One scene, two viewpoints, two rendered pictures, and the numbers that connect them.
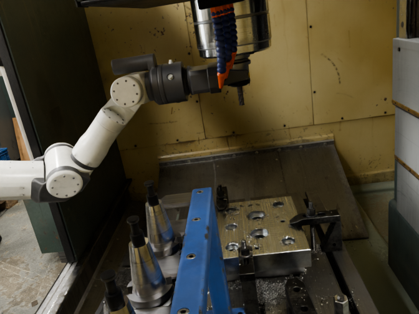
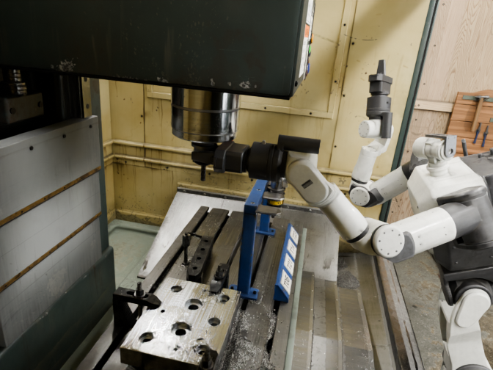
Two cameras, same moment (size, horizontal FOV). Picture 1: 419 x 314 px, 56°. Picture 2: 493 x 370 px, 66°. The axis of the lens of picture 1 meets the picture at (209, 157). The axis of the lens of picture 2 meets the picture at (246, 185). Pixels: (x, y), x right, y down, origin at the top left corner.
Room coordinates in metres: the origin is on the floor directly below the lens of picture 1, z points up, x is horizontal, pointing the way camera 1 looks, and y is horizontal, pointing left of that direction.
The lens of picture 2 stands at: (1.75, 0.08, 1.70)
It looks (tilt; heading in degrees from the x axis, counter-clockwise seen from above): 22 degrees down; 184
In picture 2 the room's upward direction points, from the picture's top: 5 degrees clockwise
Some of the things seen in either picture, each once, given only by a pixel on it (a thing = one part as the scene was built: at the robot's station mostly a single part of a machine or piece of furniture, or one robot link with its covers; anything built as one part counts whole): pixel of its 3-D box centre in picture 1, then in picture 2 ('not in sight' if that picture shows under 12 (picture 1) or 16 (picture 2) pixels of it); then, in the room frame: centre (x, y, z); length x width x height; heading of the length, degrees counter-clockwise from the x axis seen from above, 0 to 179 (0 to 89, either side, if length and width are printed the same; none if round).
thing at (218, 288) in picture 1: (214, 265); (246, 254); (0.70, 0.03, 1.05); 0.10 x 0.05 x 0.30; 85
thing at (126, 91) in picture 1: (141, 81); (293, 158); (0.88, 0.12, 1.43); 0.11 x 0.11 x 0.11; 85
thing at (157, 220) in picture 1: (158, 222); (277, 177); (0.55, 0.10, 1.26); 0.04 x 0.04 x 0.07
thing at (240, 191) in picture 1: (251, 204); not in sight; (1.53, -0.15, 0.75); 0.89 x 0.67 x 0.26; 85
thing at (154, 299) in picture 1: (151, 293); not in sight; (0.44, 0.11, 1.21); 0.06 x 0.06 x 0.03
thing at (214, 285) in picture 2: (247, 269); (218, 284); (0.78, -0.05, 0.97); 0.13 x 0.03 x 0.15; 175
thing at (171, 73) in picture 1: (192, 78); (244, 157); (0.88, 0.01, 1.42); 0.13 x 0.12 x 0.10; 175
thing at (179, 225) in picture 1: (168, 229); (274, 196); (0.60, 0.09, 1.21); 0.07 x 0.05 x 0.01; 85
